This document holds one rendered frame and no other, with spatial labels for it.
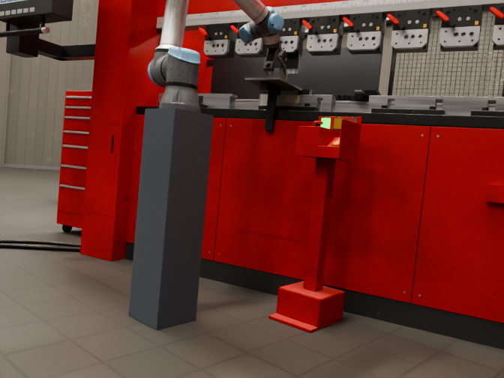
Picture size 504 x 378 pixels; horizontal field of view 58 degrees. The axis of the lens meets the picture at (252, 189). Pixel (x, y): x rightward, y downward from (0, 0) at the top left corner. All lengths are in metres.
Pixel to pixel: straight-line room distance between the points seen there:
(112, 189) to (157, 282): 1.08
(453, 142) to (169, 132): 1.10
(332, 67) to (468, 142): 1.14
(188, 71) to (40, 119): 11.05
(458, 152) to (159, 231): 1.19
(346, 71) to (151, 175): 1.52
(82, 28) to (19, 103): 2.58
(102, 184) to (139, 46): 0.80
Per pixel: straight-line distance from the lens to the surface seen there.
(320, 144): 1.83
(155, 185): 1.66
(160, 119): 1.66
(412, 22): 2.22
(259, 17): 1.95
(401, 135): 2.01
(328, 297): 1.87
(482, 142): 1.98
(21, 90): 12.52
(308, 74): 2.89
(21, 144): 12.49
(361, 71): 2.79
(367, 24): 2.27
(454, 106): 2.13
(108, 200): 2.67
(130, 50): 2.69
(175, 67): 1.70
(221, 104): 2.50
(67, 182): 3.45
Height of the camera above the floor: 0.61
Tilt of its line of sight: 3 degrees down
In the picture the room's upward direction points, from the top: 5 degrees clockwise
